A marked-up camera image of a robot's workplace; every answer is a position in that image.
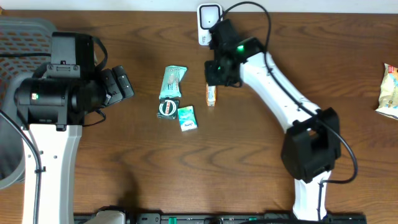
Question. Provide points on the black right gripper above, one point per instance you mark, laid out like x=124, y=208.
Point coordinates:
x=211, y=81

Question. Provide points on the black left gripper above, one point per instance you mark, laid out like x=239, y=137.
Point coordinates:
x=115, y=94

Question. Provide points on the orange candy box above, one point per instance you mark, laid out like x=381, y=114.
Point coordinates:
x=210, y=95

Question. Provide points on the mint green wipes pack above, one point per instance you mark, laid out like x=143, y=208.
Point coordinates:
x=171, y=82

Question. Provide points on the dark green soap packet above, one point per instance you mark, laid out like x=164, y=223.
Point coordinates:
x=168, y=109

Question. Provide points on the teal gum box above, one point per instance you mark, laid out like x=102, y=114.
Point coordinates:
x=187, y=118

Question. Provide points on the cream snack bag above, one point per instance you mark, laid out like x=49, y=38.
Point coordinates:
x=388, y=95

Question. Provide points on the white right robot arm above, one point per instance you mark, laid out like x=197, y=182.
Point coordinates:
x=309, y=150

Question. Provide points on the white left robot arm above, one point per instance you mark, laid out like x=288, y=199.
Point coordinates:
x=52, y=106

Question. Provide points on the grey plastic mesh basket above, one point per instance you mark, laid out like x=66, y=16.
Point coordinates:
x=18, y=36

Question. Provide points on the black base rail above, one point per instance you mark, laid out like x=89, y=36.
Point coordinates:
x=156, y=218

